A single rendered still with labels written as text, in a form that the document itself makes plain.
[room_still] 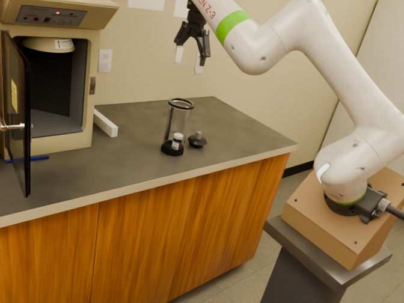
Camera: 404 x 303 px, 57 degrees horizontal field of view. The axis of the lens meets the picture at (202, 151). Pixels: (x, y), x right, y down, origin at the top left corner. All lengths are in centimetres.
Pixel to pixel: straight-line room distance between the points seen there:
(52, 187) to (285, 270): 85
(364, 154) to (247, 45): 43
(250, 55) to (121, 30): 102
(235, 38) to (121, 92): 109
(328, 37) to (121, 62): 119
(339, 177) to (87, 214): 83
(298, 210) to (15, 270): 95
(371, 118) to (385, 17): 269
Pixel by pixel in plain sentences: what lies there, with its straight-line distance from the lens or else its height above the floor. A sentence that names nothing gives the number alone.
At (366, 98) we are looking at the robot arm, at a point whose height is 145.
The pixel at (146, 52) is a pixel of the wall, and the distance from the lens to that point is 206.
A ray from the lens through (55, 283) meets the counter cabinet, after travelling 152.
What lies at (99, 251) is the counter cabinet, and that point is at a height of 64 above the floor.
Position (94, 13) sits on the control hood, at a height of 147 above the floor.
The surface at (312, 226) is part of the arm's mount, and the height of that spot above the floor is 99.
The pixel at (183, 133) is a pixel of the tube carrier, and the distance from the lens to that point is 155.
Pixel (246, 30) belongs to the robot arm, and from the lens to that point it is 108.
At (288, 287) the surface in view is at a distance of 145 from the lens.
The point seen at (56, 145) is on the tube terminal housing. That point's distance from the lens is 150.
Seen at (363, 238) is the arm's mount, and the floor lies 105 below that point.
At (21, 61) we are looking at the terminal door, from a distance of 102.
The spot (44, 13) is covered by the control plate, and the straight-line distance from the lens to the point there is 125.
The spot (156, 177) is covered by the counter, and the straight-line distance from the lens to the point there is 141.
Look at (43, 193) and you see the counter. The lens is 128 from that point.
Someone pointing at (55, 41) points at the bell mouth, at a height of 135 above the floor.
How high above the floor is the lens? 167
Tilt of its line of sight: 26 degrees down
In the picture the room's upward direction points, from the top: 13 degrees clockwise
